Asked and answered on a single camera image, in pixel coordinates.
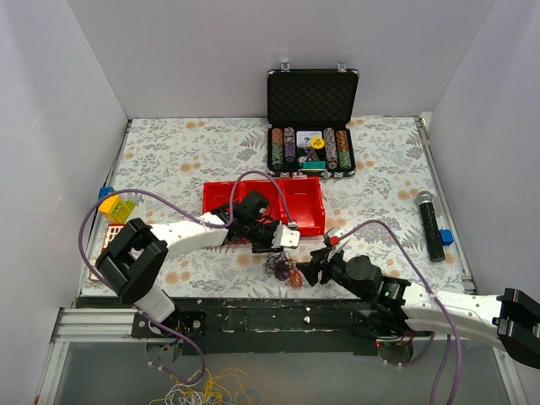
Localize coloured wire bundle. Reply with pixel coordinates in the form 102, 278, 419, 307
264, 251, 304, 290

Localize red plastic compartment tray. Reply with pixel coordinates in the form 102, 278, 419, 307
202, 177, 326, 237

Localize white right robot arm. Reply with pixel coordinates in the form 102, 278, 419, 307
297, 249, 539, 369

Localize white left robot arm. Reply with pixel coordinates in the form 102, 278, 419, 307
94, 192, 286, 338

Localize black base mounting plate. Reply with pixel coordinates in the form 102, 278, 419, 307
130, 296, 435, 358

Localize floral patterned table mat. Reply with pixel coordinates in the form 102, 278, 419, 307
81, 115, 469, 300

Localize small blue cube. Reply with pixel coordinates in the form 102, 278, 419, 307
440, 229, 455, 246

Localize black handheld microphone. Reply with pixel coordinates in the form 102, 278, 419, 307
416, 191, 446, 262

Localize black poker chip case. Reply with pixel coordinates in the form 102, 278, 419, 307
267, 62, 360, 179

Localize yellow green toy bricks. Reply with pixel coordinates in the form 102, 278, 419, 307
98, 195, 137, 224

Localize red white toy brick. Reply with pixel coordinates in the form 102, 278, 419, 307
88, 223, 126, 281

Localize blue toy brick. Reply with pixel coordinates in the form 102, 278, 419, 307
98, 186, 115, 200

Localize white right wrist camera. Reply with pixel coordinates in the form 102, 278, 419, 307
323, 227, 345, 259

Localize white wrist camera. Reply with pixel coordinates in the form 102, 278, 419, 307
272, 223, 300, 249
323, 227, 345, 259

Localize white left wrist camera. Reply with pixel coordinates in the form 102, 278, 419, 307
272, 223, 300, 249

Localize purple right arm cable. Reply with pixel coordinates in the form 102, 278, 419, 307
332, 219, 463, 405

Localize loose yellow white wires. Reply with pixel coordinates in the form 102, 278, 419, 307
148, 364, 259, 405

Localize aluminium frame rail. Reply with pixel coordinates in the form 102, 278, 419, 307
51, 309, 135, 343

